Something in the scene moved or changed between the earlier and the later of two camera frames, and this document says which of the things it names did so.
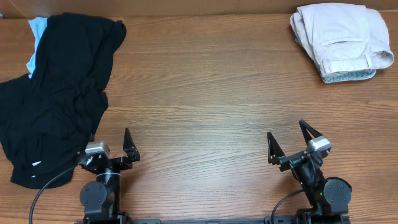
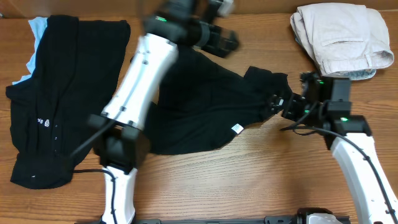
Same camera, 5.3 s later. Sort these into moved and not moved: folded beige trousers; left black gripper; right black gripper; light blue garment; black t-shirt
Moved: black t-shirt; right black gripper; left black gripper
Not moved: light blue garment; folded beige trousers
